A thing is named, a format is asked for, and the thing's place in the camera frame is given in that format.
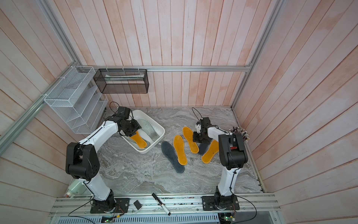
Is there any yellow insole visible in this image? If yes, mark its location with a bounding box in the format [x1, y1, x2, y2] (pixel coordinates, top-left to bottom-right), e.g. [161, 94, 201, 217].
[201, 140, 219, 164]
[173, 135, 187, 166]
[130, 132, 147, 149]
[182, 127, 199, 154]

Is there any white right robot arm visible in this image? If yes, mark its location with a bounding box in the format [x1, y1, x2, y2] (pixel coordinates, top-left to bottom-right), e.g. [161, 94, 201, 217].
[193, 117, 249, 197]

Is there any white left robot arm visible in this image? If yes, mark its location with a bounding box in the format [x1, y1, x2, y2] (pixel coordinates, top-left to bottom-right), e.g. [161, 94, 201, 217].
[65, 106, 141, 202]

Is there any white plastic storage box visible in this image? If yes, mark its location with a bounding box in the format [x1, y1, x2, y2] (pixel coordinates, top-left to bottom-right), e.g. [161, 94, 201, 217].
[122, 110, 165, 154]

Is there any small black box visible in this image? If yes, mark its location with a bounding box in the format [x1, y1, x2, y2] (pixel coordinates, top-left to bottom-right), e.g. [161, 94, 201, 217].
[133, 200, 143, 211]

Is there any dark grey insole right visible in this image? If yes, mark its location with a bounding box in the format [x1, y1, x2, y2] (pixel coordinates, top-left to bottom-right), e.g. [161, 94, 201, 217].
[198, 142, 210, 155]

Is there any dark grey insole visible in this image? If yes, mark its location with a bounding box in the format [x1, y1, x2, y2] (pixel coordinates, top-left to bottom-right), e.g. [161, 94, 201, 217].
[161, 141, 185, 173]
[198, 142, 210, 155]

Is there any dark grey insole centre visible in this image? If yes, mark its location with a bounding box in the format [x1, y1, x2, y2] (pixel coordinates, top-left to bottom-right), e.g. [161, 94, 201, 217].
[161, 141, 185, 173]

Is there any black mesh basket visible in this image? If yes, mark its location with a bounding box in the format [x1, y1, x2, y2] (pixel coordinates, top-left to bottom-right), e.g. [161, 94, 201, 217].
[94, 68, 149, 94]

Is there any black marker pen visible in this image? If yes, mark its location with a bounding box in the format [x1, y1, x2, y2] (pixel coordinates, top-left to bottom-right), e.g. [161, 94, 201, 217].
[152, 193, 171, 216]

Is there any white wire mesh shelf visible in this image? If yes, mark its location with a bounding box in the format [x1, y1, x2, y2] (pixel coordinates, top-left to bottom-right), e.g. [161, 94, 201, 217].
[44, 66, 108, 134]

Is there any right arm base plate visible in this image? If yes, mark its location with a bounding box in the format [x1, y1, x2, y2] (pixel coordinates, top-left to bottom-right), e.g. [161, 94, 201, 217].
[201, 195, 240, 211]

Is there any aluminium rail back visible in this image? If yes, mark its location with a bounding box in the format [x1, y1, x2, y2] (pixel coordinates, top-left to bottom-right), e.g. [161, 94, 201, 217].
[77, 65, 251, 72]

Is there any aluminium rail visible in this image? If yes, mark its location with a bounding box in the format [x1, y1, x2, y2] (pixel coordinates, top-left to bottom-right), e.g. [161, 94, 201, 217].
[1, 62, 79, 155]
[77, 65, 251, 72]

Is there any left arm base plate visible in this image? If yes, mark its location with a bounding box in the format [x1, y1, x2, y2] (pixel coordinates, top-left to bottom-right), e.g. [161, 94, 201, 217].
[90, 198, 130, 214]

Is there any aluminium rail left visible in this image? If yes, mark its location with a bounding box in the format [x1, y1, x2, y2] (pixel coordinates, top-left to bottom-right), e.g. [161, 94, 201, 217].
[1, 62, 79, 155]

